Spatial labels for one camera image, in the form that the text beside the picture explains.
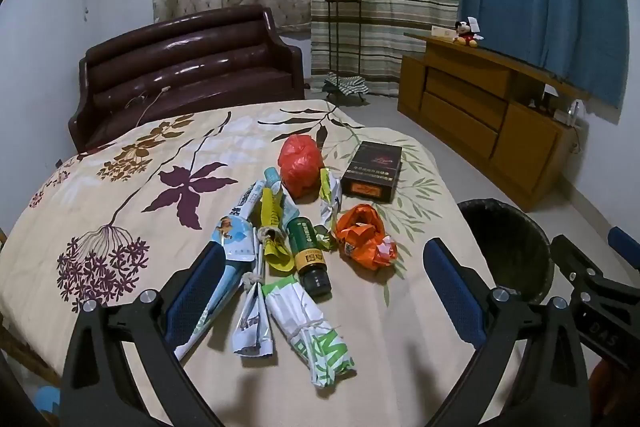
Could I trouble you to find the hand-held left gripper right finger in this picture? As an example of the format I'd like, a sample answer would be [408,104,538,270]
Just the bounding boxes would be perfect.
[423,238,592,427]

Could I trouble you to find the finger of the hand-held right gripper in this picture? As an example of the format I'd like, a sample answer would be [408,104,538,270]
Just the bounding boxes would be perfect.
[550,234,603,295]
[609,227,640,270]

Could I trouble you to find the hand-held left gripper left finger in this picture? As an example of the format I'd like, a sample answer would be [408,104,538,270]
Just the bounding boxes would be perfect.
[59,241,224,427]

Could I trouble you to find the black trash bin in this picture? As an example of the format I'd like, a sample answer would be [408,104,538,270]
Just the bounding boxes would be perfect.
[456,199,555,305]

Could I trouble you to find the yellow wrapper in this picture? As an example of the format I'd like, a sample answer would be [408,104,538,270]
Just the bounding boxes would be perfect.
[257,188,296,273]

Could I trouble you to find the green bottle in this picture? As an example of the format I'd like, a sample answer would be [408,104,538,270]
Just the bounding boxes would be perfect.
[285,217,332,297]

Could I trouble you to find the teal white wrapper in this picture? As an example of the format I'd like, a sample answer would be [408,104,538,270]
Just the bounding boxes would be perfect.
[172,257,246,358]

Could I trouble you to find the white blue tied wrapper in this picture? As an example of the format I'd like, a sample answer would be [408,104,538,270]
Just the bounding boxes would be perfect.
[231,227,277,358]

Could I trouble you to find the light blue rolled packet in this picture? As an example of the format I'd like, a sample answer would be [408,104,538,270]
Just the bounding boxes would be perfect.
[212,167,283,263]

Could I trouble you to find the orange crumpled wrapper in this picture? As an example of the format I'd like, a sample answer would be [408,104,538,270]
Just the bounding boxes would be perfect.
[334,203,399,272]

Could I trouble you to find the green white tied bundle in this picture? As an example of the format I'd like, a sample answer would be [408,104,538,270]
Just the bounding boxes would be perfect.
[263,278,358,389]

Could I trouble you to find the floral bed blanket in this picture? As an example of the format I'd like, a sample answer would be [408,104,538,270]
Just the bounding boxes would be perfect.
[0,99,523,427]

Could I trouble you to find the small white device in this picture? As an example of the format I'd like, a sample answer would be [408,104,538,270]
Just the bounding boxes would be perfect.
[565,99,586,128]

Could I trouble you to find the dark flat box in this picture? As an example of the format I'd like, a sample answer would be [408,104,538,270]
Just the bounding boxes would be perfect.
[341,141,403,202]

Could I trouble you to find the green white thin wrapper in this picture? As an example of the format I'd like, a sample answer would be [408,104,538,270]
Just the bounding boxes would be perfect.
[319,168,343,253]

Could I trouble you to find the red plastic bag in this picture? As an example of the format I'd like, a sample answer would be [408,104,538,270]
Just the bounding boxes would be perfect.
[277,135,326,199]

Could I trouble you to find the light blue object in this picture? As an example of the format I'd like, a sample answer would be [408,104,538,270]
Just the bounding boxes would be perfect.
[35,386,61,418]

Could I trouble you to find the wooden cabinet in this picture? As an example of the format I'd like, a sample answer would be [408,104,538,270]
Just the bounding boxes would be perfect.
[397,32,591,212]

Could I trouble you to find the dark brown leather sofa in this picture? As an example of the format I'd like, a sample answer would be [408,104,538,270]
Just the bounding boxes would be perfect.
[67,4,306,152]

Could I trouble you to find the checked cloth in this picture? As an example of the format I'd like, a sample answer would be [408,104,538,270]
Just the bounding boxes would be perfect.
[324,74,368,98]

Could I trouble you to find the mouse plush toy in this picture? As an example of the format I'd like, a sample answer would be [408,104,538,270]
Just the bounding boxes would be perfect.
[452,17,485,48]

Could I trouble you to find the black metal plant stand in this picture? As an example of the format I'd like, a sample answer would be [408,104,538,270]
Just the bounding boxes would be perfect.
[325,0,363,102]

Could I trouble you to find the white cable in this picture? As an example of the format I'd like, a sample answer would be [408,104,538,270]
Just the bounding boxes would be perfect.
[125,87,173,125]

